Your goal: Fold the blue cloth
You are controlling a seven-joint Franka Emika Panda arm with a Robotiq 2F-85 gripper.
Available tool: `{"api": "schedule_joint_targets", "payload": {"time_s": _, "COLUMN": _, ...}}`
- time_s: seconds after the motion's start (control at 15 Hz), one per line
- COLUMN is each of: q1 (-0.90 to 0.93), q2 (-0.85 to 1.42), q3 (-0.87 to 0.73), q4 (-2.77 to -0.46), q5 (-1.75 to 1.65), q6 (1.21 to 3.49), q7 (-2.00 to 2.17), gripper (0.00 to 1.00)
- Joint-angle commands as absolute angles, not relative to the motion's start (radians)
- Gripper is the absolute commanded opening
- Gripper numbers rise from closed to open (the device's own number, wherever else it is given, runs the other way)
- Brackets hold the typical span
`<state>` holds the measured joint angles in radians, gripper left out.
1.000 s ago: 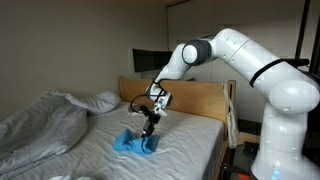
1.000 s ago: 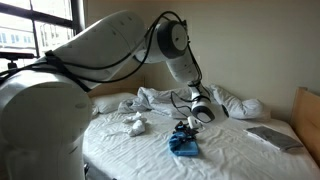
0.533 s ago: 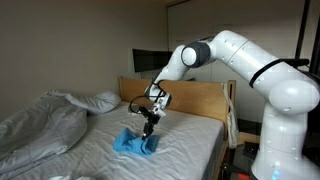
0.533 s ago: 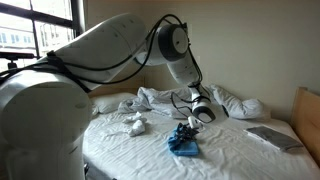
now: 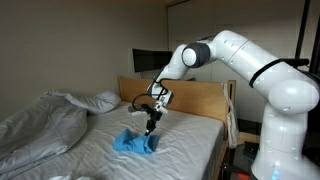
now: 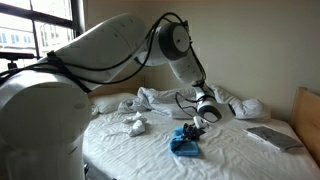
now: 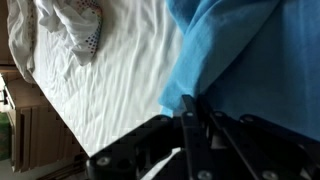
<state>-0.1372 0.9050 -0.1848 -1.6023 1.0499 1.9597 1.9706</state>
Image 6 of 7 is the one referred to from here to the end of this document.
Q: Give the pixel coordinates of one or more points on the dark framed window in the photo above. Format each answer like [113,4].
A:
[20,26]

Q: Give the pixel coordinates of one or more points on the white sheeted mattress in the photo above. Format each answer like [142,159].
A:
[253,163]

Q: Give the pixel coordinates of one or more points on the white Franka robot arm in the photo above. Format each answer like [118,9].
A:
[43,116]

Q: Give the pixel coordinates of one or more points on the blue cloth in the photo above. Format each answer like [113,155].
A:
[181,146]

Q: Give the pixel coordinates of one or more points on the white crumpled socks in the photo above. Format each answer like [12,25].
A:
[136,126]

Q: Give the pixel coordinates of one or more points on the grey folded towel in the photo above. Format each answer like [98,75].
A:
[275,137]

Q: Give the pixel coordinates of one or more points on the grey white pillow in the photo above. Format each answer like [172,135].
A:
[246,107]

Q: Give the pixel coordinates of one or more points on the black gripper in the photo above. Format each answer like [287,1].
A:
[194,131]

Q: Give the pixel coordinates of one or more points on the black tripod head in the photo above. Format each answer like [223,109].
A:
[15,56]

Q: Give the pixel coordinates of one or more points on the grey crumpled duvet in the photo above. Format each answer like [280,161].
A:
[156,100]

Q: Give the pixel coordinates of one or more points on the flat white pillow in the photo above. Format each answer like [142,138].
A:
[111,101]

